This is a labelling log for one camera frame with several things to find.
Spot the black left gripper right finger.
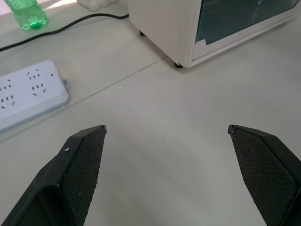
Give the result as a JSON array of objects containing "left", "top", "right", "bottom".
[{"left": 228, "top": 124, "right": 301, "bottom": 226}]

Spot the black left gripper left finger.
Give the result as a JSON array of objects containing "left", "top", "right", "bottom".
[{"left": 0, "top": 125, "right": 107, "bottom": 226}]

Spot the white cabinet with glass door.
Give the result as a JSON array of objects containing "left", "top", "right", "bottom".
[{"left": 127, "top": 0, "right": 301, "bottom": 69}]

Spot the white power strip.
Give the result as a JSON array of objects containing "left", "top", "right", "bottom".
[{"left": 0, "top": 60, "right": 72, "bottom": 135}]

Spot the green plastic bottle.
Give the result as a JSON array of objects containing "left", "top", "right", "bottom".
[{"left": 2, "top": 0, "right": 49, "bottom": 32}]

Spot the white lumpy object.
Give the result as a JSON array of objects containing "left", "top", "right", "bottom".
[{"left": 78, "top": 0, "right": 118, "bottom": 12}]

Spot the black power cable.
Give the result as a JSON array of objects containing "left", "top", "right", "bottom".
[{"left": 0, "top": 13, "right": 130, "bottom": 53}]

